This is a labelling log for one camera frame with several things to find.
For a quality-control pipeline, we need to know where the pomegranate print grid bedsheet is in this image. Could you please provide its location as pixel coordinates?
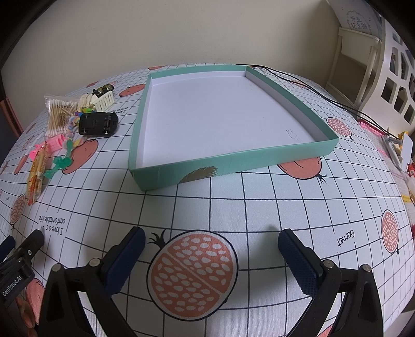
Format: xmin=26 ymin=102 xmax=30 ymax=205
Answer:
xmin=1 ymin=68 xmax=414 ymax=336

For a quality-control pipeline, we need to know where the cotton swabs plastic bag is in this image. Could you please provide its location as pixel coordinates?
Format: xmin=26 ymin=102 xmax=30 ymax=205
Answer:
xmin=44 ymin=95 xmax=78 ymax=138

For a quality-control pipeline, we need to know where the black toy car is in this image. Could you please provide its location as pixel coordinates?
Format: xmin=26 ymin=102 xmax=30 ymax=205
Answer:
xmin=78 ymin=112 xmax=119 ymax=138

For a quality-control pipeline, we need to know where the white wooden shelf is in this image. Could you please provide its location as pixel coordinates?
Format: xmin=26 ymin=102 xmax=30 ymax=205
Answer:
xmin=326 ymin=27 xmax=381 ymax=108

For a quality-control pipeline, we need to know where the yellow rice cracker packet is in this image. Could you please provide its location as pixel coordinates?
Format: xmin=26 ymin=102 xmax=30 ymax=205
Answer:
xmin=26 ymin=142 xmax=49 ymax=206

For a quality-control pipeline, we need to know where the cream lace scrunchie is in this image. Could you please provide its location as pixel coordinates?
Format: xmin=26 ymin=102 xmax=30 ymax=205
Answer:
xmin=77 ymin=93 xmax=96 ymax=111

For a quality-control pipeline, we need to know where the pink knitted rug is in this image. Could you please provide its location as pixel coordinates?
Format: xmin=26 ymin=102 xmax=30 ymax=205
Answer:
xmin=358 ymin=119 xmax=385 ymax=137

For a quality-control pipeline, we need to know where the brown door frame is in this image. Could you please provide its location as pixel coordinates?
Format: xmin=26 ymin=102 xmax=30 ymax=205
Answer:
xmin=0 ymin=97 xmax=23 ymax=138

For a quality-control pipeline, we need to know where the cream square hair claw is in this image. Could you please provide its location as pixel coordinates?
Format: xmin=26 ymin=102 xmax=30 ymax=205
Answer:
xmin=90 ymin=90 xmax=114 ymax=112

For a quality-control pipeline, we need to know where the teal shallow cardboard tray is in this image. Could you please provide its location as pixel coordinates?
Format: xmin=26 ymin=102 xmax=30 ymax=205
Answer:
xmin=128 ymin=65 xmax=338 ymax=191

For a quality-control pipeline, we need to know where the clutter pile on floor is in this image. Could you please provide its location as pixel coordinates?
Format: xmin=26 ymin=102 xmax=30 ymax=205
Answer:
xmin=382 ymin=131 xmax=414 ymax=203

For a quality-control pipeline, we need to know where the white cutout cabinet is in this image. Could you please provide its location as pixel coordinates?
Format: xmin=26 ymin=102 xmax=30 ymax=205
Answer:
xmin=360 ymin=20 xmax=414 ymax=134

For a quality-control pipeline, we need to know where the green plastic dragonfly toy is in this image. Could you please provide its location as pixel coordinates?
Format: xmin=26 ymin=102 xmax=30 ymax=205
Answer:
xmin=43 ymin=138 xmax=73 ymax=179

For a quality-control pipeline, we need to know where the black gold robot toy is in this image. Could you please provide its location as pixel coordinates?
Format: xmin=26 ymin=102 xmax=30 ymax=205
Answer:
xmin=92 ymin=83 xmax=115 ymax=97

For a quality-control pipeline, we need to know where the black cable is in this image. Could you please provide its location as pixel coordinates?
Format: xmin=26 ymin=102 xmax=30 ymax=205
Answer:
xmin=241 ymin=63 xmax=401 ymax=140

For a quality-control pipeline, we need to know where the pink hair clip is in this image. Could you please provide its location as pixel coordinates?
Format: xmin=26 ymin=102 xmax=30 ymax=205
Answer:
xmin=29 ymin=134 xmax=65 ymax=160

